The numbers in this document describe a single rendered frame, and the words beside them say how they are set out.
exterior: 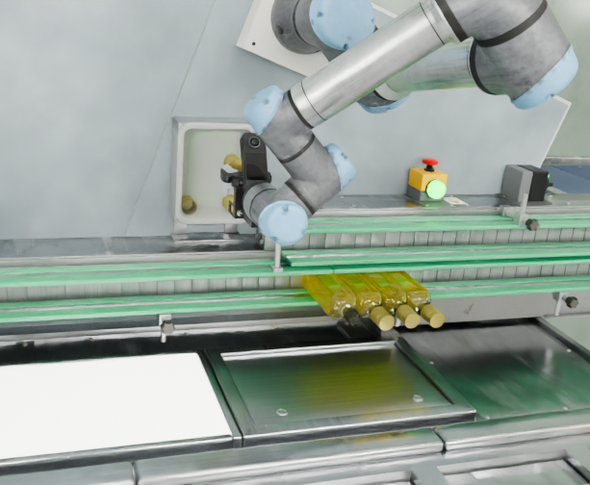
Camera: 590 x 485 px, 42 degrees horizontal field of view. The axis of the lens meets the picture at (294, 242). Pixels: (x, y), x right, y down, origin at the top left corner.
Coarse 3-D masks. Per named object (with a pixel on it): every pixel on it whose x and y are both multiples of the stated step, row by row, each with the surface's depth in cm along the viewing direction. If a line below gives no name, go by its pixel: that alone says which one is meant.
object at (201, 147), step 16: (192, 128) 161; (208, 128) 162; (224, 128) 163; (240, 128) 164; (192, 144) 169; (208, 144) 170; (224, 144) 171; (192, 160) 170; (208, 160) 171; (176, 176) 163; (192, 176) 171; (208, 176) 172; (176, 192) 164; (192, 192) 173; (208, 192) 174; (176, 208) 165; (208, 208) 174; (224, 208) 175
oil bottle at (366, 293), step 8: (344, 280) 167; (352, 280) 166; (360, 280) 167; (352, 288) 163; (360, 288) 162; (368, 288) 163; (360, 296) 159; (368, 296) 159; (376, 296) 160; (360, 304) 159; (368, 304) 159; (360, 312) 160
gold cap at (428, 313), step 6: (426, 306) 160; (432, 306) 160; (426, 312) 158; (432, 312) 157; (438, 312) 157; (426, 318) 158; (432, 318) 156; (438, 318) 157; (444, 318) 157; (432, 324) 157; (438, 324) 157
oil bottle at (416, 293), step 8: (384, 272) 174; (392, 272) 174; (400, 272) 174; (400, 280) 170; (408, 280) 170; (408, 288) 165; (416, 288) 166; (424, 288) 166; (408, 296) 163; (416, 296) 163; (424, 296) 163; (408, 304) 163; (416, 304) 163; (416, 312) 163
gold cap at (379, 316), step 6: (372, 312) 156; (378, 312) 155; (384, 312) 154; (372, 318) 156; (378, 318) 153; (384, 318) 153; (390, 318) 153; (378, 324) 153; (384, 324) 153; (390, 324) 154
